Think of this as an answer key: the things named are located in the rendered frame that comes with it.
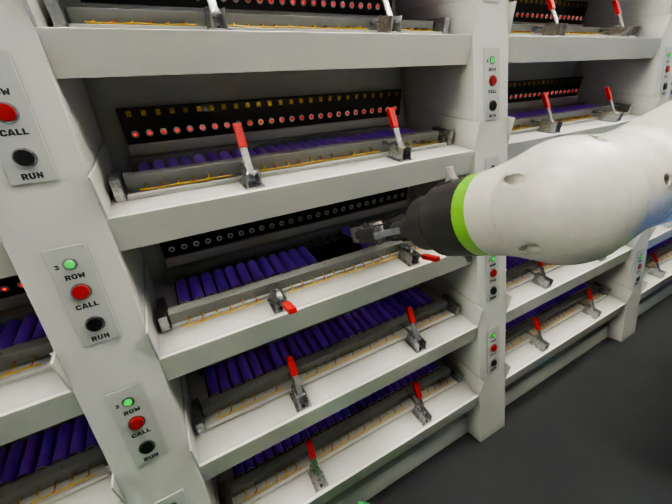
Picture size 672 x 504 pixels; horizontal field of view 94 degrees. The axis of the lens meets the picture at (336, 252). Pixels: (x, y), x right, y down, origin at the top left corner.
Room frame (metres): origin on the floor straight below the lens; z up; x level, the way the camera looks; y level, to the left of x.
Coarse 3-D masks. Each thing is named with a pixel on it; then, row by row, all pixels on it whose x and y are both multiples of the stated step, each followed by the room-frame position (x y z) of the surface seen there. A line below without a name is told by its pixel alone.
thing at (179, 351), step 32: (320, 224) 0.67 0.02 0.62; (192, 256) 0.56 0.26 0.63; (448, 256) 0.59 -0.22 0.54; (160, 288) 0.52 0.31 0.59; (320, 288) 0.51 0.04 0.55; (352, 288) 0.50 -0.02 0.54; (384, 288) 0.53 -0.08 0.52; (160, 320) 0.41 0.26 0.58; (224, 320) 0.44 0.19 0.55; (256, 320) 0.44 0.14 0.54; (288, 320) 0.45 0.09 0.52; (320, 320) 0.48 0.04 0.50; (160, 352) 0.38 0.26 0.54; (192, 352) 0.39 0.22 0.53; (224, 352) 0.41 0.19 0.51
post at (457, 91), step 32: (416, 0) 0.74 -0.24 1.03; (448, 0) 0.67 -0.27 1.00; (480, 0) 0.63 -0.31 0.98; (480, 32) 0.63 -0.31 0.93; (480, 64) 0.63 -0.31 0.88; (416, 96) 0.76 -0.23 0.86; (448, 96) 0.68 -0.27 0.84; (480, 96) 0.63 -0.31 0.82; (480, 128) 0.63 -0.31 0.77; (480, 160) 0.63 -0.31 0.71; (416, 192) 0.78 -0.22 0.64; (480, 256) 0.63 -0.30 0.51; (480, 288) 0.63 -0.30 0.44; (480, 320) 0.63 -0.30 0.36; (480, 352) 0.63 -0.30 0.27; (480, 416) 0.62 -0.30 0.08
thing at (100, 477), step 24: (48, 432) 0.42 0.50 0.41; (72, 432) 0.43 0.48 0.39; (0, 456) 0.39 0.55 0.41; (24, 456) 0.39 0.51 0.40; (48, 456) 0.39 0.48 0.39; (72, 456) 0.38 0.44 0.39; (96, 456) 0.38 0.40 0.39; (0, 480) 0.36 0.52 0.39; (24, 480) 0.35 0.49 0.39; (48, 480) 0.36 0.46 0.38; (72, 480) 0.36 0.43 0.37; (96, 480) 0.36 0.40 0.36
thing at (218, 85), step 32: (64, 0) 0.56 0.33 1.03; (576, 0) 1.08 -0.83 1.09; (512, 64) 0.97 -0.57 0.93; (544, 64) 1.03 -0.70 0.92; (576, 64) 1.09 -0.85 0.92; (96, 96) 0.56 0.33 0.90; (128, 96) 0.58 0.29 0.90; (160, 96) 0.60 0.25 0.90; (192, 96) 0.62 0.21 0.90; (224, 96) 0.64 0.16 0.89; (256, 96) 0.66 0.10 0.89; (288, 96) 0.69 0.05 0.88; (160, 256) 0.56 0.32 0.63
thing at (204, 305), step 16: (400, 240) 0.61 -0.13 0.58; (352, 256) 0.56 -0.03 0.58; (368, 256) 0.57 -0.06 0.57; (288, 272) 0.52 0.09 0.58; (304, 272) 0.52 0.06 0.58; (320, 272) 0.53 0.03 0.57; (240, 288) 0.48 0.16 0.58; (256, 288) 0.48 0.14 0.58; (192, 304) 0.45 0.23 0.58; (208, 304) 0.45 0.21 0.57; (224, 304) 0.46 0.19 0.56; (176, 320) 0.43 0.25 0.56
